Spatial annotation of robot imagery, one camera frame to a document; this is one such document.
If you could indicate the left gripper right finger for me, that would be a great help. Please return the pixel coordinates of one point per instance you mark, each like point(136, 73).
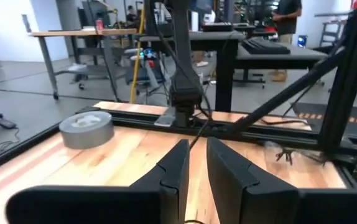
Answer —
point(275, 205)

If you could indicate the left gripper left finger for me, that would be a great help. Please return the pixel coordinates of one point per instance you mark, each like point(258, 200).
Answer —
point(104, 205)

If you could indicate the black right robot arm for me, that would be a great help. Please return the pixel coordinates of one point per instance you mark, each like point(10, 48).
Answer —
point(184, 84)

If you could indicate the black eyeglasses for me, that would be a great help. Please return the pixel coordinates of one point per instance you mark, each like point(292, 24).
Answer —
point(285, 154)

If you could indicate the black power adapter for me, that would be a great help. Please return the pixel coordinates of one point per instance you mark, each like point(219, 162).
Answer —
point(6, 124)

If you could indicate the black keyboard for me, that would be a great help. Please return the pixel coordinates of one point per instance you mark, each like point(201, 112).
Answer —
point(265, 46)

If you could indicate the long wooden table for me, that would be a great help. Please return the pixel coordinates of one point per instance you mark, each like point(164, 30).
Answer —
point(72, 32)

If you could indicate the red can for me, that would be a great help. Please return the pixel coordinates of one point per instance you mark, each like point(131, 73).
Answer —
point(99, 26)

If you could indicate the person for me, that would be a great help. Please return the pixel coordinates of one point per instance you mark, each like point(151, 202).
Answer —
point(285, 18)
point(131, 14)

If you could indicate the black computer box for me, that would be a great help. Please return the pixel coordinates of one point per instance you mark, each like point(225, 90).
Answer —
point(217, 27)

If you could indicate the black equipment case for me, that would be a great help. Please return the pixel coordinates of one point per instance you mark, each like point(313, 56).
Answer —
point(94, 12)

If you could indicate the grey duct tape roll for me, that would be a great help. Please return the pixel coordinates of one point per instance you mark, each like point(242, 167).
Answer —
point(86, 133)

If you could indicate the black aluminium table frame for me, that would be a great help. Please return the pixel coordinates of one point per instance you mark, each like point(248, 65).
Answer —
point(337, 109)

